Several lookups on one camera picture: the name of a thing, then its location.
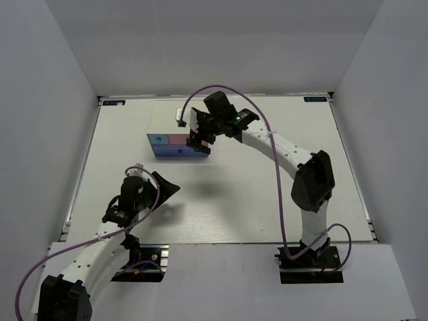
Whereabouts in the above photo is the light blue small drawer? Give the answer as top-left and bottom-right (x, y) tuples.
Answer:
(147, 134), (170, 146)

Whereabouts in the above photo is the blue wide drawer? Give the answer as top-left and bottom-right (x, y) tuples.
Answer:
(152, 145), (208, 158)

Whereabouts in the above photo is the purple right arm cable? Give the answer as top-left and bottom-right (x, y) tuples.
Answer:
(182, 84), (352, 276)

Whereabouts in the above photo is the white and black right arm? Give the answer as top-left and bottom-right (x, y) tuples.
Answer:
(176, 91), (335, 267)

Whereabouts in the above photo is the pink drawer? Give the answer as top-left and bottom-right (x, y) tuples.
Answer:
(168, 134), (189, 146)

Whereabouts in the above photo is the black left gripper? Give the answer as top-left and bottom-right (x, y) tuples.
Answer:
(135, 171), (181, 212)

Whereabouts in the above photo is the right corner label sticker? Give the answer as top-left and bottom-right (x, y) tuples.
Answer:
(304, 96), (328, 102)

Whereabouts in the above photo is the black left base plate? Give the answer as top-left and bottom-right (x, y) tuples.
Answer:
(111, 244), (169, 283)

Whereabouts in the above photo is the left corner label sticker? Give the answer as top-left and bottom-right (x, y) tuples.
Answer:
(102, 100), (126, 106)

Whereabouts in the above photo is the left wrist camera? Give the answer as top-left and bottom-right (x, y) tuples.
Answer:
(124, 163), (144, 177)

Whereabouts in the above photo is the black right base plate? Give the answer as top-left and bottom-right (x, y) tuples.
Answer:
(275, 246), (344, 284)

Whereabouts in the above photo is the white drawer cabinet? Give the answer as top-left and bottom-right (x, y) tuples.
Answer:
(147, 99), (190, 134)

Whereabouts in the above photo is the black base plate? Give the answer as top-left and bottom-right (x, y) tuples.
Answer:
(275, 246), (344, 284)
(111, 244), (169, 283)

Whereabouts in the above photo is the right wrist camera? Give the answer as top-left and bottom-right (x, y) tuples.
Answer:
(176, 108), (199, 132)

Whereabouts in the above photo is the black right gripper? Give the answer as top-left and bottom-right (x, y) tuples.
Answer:
(187, 109), (224, 154)

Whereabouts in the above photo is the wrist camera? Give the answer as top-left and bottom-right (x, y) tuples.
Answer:
(124, 163), (144, 177)
(176, 108), (199, 132)

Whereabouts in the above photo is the corner label sticker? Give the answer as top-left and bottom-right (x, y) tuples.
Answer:
(102, 100), (126, 106)
(304, 96), (328, 102)

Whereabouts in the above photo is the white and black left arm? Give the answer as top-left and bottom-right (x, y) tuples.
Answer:
(37, 165), (181, 320)

